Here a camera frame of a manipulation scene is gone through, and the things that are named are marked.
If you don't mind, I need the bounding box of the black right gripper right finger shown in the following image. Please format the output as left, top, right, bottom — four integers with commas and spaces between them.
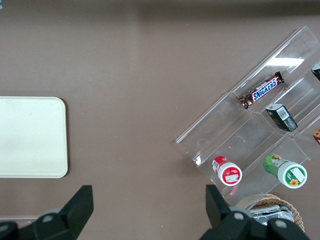
199, 184, 254, 240

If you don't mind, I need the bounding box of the Snickers chocolate bar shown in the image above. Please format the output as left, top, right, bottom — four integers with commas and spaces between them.
238, 71, 285, 110

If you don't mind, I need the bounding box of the light wicker basket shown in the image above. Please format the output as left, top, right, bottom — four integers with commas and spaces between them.
236, 193, 306, 233

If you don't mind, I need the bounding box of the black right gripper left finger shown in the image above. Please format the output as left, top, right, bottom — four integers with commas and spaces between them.
34, 184, 95, 240

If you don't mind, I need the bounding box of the cream plastic tray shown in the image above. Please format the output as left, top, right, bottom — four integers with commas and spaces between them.
0, 96, 69, 179

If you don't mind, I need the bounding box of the small black carton box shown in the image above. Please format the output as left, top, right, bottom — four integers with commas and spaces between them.
264, 103, 299, 133

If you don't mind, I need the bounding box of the green snack can white lid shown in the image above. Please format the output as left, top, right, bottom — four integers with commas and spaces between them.
262, 153, 308, 189

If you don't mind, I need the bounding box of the silver foil packet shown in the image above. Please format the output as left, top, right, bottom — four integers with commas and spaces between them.
248, 203, 296, 226

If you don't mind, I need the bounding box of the clear acrylic stepped display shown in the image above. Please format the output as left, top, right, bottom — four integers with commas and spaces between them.
175, 25, 320, 210

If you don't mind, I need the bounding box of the dark snack pack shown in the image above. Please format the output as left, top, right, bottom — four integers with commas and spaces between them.
310, 63, 320, 81

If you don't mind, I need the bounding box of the red snack can white lid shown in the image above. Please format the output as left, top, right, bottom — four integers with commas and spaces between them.
211, 155, 243, 187

